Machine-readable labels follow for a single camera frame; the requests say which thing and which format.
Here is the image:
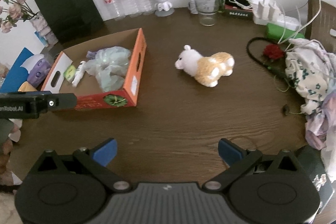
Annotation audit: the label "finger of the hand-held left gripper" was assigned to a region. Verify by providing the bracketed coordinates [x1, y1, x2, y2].
[39, 93, 78, 114]

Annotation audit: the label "black paper bag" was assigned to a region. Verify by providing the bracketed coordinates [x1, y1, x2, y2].
[34, 0, 104, 44]

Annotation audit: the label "dark wooden desktop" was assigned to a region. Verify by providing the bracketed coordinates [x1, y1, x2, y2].
[0, 6, 336, 214]

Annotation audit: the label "green rectangular box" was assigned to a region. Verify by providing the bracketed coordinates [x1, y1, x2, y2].
[265, 22, 306, 41]

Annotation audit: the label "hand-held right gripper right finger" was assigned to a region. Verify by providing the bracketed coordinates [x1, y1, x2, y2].
[203, 138, 306, 191]

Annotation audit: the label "white power strip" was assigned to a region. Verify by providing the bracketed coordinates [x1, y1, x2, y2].
[252, 13, 301, 30]

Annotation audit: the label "black case cartoon sticker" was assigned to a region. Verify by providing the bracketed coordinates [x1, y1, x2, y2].
[295, 145, 332, 214]

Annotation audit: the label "brown cardboard box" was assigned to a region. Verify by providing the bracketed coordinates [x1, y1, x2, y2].
[304, 0, 336, 52]

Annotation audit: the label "grey flower vase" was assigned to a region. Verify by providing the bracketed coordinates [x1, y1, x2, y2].
[29, 12, 58, 46]

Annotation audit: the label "clear green plastic bag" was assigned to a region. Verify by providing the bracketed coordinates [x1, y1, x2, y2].
[85, 47, 132, 92]

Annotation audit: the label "small green box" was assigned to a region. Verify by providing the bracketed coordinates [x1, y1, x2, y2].
[64, 64, 76, 83]

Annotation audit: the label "orange cardboard box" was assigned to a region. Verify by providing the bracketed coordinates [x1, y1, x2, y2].
[41, 28, 147, 111]

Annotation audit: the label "pile of floral clothes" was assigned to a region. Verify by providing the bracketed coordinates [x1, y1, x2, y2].
[285, 38, 336, 177]

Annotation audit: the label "white charger plug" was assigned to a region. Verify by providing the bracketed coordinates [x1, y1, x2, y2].
[268, 4, 281, 21]
[257, 1, 269, 18]

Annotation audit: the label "pink artificial flowers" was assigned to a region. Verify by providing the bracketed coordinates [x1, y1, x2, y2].
[0, 0, 40, 33]

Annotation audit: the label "small blue packet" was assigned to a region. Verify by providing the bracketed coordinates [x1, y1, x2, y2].
[34, 31, 49, 46]

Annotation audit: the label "clear glass cup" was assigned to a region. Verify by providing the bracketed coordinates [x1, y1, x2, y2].
[196, 0, 218, 27]

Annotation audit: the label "blue folder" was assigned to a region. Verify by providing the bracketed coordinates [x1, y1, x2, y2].
[0, 47, 34, 93]

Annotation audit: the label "white coiled cable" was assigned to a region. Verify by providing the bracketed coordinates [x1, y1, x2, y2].
[228, 0, 252, 9]

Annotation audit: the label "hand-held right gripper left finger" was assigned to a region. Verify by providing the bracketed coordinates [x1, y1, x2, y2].
[31, 138, 132, 191]

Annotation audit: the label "red rose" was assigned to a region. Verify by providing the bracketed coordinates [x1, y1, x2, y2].
[262, 44, 285, 60]

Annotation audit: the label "purple tissue pack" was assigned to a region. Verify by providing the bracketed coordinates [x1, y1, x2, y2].
[20, 54, 51, 88]

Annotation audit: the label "white tube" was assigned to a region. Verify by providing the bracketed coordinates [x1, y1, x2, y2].
[72, 61, 87, 87]

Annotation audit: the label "black box green label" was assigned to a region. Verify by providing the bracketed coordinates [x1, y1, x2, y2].
[224, 2, 255, 20]

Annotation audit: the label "yellow mug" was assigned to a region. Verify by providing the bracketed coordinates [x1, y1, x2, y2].
[18, 81, 37, 92]

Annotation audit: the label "white and tan plush toy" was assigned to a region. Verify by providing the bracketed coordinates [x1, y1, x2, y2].
[175, 45, 235, 87]

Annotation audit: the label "white charging cable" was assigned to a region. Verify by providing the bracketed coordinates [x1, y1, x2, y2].
[262, 0, 322, 45]

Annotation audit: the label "black headband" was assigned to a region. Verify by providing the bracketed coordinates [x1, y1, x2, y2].
[246, 37, 292, 80]

